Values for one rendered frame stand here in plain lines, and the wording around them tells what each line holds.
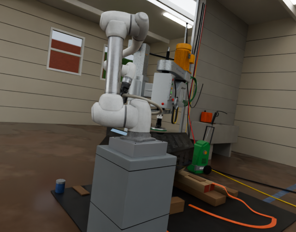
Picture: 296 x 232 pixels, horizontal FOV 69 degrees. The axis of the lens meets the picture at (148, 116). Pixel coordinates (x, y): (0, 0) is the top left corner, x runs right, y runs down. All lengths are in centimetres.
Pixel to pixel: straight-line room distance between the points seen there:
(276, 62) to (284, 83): 64
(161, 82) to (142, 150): 143
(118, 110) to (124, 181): 43
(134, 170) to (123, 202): 19
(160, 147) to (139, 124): 21
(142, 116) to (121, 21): 62
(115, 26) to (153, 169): 93
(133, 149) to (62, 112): 737
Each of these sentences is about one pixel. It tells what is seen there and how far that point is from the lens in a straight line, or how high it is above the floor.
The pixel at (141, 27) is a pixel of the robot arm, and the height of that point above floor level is 162.
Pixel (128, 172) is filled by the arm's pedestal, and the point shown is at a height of 73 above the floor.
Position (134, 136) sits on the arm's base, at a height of 90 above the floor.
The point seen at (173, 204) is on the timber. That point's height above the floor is 12.
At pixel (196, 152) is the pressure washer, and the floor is 37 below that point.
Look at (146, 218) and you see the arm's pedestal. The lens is 149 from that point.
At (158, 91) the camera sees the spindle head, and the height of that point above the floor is 129.
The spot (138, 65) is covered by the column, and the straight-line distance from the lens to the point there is 346.
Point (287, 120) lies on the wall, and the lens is 696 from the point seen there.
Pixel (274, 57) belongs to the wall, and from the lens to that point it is 736.
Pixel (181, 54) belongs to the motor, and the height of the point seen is 191.
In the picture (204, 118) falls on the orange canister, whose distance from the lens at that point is 579.
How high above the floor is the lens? 112
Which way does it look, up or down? 3 degrees down
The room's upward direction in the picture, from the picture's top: 7 degrees clockwise
